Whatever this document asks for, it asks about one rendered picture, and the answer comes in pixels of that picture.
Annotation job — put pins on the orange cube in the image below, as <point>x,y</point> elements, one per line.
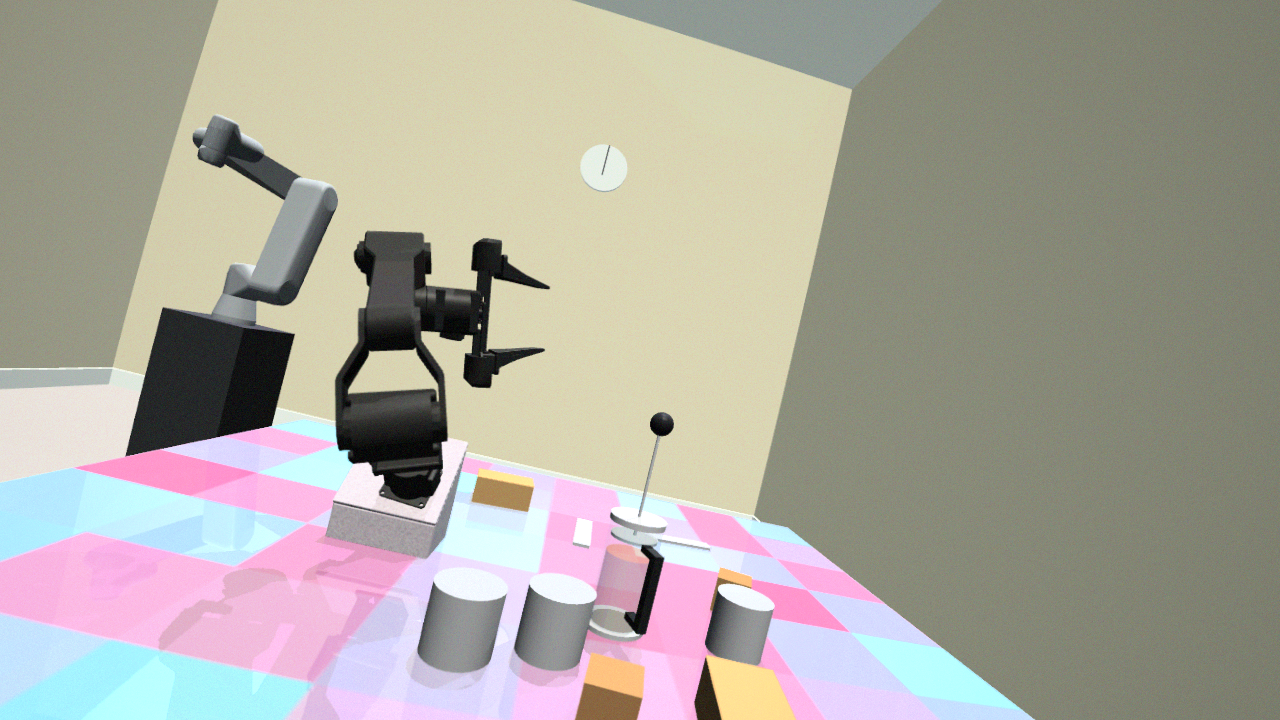
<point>726,576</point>
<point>612,690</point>

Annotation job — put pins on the glass french press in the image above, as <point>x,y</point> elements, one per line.
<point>630,566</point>

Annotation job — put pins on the pale yellow block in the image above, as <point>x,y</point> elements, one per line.
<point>503,490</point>
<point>730,690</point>

